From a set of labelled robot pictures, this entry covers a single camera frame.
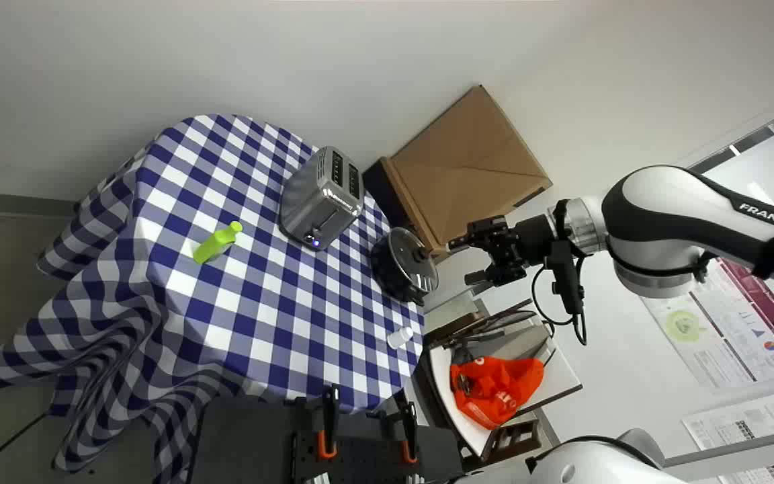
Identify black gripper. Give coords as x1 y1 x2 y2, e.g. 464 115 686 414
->
447 211 560 291

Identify silver two-slot toaster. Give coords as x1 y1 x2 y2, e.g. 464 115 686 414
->
277 145 367 249

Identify black pot lid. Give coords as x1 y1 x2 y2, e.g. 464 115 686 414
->
384 223 440 297

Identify large plain cardboard box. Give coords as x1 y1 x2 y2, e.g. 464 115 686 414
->
380 82 556 258

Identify black cooking pot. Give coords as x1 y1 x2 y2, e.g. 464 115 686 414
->
367 234 419 303

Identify small white bottle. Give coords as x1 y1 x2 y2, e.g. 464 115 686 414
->
384 322 421 353

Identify orange plastic bag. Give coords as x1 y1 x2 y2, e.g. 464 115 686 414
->
448 353 548 430

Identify black orange clamp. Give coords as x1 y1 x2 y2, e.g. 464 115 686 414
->
390 386 428 469
311 385 347 465

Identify paper sheet with green circle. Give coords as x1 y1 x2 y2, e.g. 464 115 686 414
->
642 283 726 381

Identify blue white checkered tablecloth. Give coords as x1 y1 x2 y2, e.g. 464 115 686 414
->
0 109 428 482

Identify small green bottle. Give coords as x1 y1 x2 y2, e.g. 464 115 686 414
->
190 218 248 265

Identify poster with magenta stripe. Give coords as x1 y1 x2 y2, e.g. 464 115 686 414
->
715 254 774 370

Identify white printed paper sheet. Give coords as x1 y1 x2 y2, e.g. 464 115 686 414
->
681 379 774 463

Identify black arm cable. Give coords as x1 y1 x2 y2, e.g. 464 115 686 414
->
530 207 774 350

